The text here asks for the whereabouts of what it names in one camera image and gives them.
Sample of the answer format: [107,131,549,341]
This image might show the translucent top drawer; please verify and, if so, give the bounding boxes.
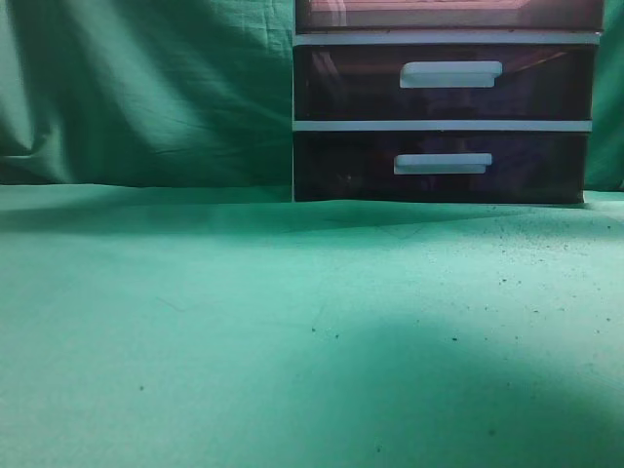
[294,0,605,33]

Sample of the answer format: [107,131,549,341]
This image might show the dark bottom drawer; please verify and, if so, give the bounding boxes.
[292,131,588,204]

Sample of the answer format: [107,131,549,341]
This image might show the dark drawer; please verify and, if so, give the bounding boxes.
[293,44,596,121]
[292,131,588,204]

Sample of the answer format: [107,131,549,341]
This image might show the dark middle drawer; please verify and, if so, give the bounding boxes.
[293,44,596,121]

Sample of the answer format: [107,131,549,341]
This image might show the green cloth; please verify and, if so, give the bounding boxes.
[1,1,623,467]

